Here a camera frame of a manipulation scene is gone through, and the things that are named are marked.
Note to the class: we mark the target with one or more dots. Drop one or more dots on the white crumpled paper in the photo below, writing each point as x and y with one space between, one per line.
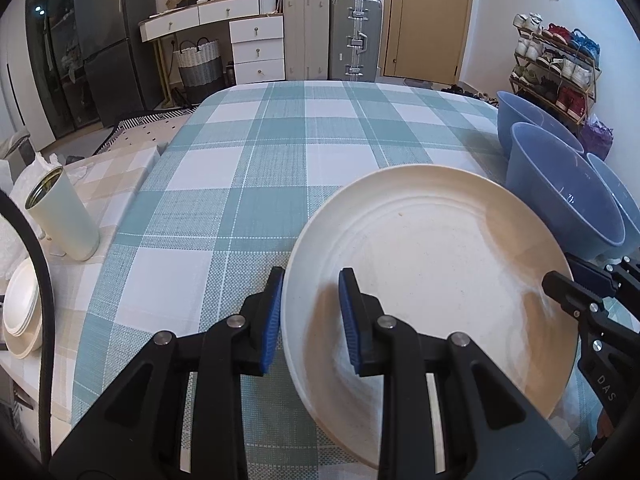
50 162

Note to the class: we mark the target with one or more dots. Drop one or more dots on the patterned floor rug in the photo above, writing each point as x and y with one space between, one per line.
145 132

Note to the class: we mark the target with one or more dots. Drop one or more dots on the tan wooden door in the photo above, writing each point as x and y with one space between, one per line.
430 15

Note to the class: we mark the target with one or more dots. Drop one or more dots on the light blue bowl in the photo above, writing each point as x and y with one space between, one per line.
622 195

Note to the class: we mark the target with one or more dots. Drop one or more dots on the purple bag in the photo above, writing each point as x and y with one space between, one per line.
597 135

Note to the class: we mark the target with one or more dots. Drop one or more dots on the dark grey refrigerator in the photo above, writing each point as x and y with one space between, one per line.
110 35

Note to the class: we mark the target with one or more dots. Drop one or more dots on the woven laundry basket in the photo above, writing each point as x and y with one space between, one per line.
200 70

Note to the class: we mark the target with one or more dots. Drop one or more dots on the white dressing table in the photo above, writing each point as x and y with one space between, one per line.
255 55

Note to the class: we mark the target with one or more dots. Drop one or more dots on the person's right hand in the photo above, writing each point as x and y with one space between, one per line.
603 425

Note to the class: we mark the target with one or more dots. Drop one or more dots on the shoe rack with shoes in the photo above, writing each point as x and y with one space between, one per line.
572 72

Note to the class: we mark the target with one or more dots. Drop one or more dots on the beige checked cloth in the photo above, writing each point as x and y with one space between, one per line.
115 180

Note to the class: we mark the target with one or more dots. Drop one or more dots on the wooden shoe rack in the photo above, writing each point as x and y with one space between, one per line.
595 85

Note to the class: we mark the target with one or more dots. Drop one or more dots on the cream round plate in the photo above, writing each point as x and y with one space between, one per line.
425 240

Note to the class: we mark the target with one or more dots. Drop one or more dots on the green checked tablecloth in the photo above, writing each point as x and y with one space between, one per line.
225 160

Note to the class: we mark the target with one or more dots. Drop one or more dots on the cream tumbler cup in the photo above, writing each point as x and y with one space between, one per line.
65 220

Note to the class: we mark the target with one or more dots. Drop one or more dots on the dark glass cabinet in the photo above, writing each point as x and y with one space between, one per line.
55 50

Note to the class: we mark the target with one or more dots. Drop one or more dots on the pile of dark shoes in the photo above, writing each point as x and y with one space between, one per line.
470 94

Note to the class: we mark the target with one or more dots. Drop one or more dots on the beige suitcase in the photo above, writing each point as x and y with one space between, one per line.
306 35

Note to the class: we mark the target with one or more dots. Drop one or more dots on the dark bottle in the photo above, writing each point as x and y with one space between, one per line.
230 74

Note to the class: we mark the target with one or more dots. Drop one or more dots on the silver suitcase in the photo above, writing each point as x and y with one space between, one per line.
355 35

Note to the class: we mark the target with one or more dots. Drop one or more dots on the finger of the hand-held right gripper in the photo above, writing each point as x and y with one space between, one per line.
570 295
595 277

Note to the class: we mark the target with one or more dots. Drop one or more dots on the dark blue bowl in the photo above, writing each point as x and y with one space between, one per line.
520 115
550 185

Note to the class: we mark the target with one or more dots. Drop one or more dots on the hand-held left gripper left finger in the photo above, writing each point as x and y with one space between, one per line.
272 325

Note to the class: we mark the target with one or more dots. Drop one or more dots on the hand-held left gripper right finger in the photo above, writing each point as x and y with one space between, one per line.
350 325

